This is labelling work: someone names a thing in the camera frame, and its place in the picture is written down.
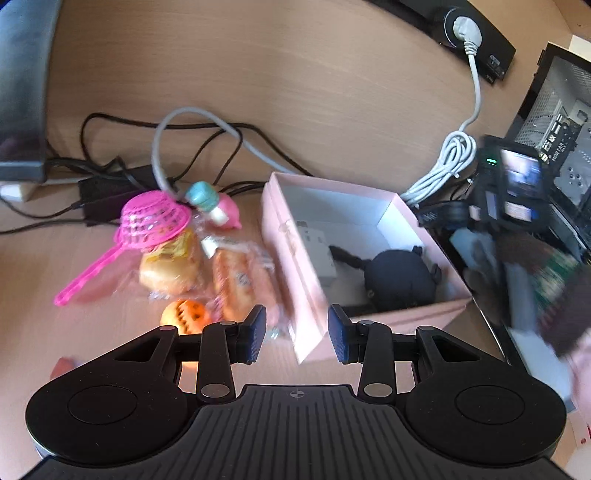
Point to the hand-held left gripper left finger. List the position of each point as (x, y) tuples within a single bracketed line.
[(256, 332)]

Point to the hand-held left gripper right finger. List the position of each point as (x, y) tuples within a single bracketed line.
[(339, 332)]

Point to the pink cardboard box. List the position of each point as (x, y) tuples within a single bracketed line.
[(300, 295)]

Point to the long bread packet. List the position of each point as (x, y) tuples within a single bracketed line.
[(235, 281)]

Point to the orange toy ball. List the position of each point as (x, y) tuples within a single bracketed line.
[(182, 316)]

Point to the round bread packet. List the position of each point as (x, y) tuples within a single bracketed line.
[(171, 272)]

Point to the pink squishy toy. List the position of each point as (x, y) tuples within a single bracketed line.
[(231, 210)]

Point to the teal capped toy bottle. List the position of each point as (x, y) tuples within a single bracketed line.
[(203, 196)]

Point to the pink plastic strainer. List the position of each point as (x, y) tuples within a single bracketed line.
[(152, 221)]

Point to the black plush toy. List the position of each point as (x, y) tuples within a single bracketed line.
[(397, 277)]

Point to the small white box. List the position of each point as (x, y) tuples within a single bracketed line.
[(316, 249)]

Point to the black mesh computer case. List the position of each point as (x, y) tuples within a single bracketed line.
[(554, 92)]

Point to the black power strip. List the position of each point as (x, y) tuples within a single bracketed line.
[(489, 41)]

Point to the small red object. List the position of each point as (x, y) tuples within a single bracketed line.
[(62, 368)]

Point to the black power adapter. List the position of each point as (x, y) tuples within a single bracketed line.
[(106, 198)]

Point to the white power strip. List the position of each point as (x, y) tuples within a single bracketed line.
[(18, 191)]

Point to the dark curved monitor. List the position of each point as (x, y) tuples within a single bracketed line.
[(23, 92)]

